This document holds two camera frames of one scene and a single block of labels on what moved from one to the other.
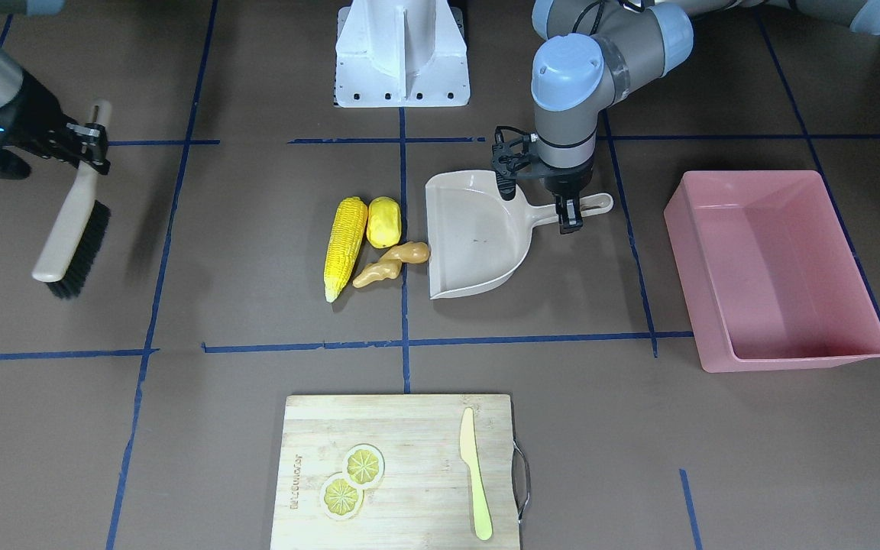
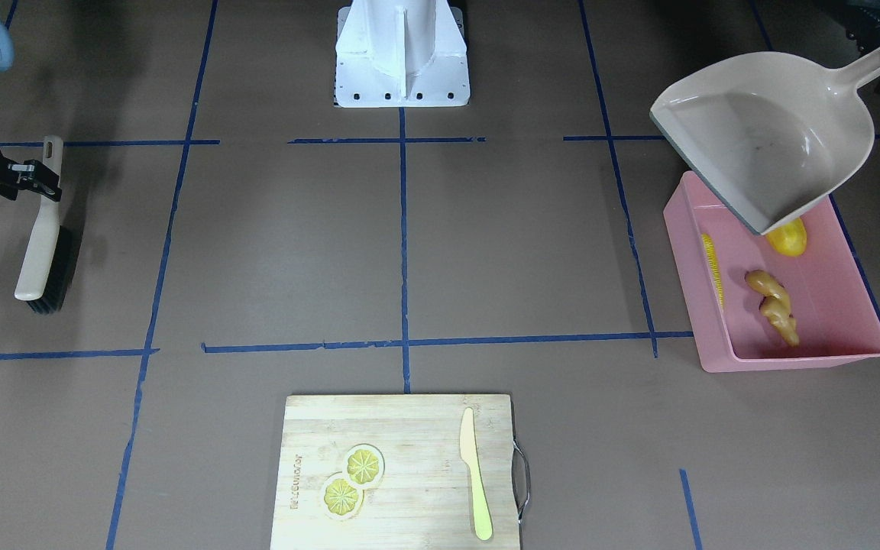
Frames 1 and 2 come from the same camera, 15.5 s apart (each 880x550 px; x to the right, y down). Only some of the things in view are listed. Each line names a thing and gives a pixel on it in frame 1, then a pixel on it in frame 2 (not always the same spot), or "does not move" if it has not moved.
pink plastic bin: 770,278 does not move
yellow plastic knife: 470,454 does not move
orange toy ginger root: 390,264 -> 776,305
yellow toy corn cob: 345,236 -> 713,260
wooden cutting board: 386,472 does not move
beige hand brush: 66,256 -> 48,273
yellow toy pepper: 383,222 -> 790,240
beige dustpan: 477,237 -> 770,133
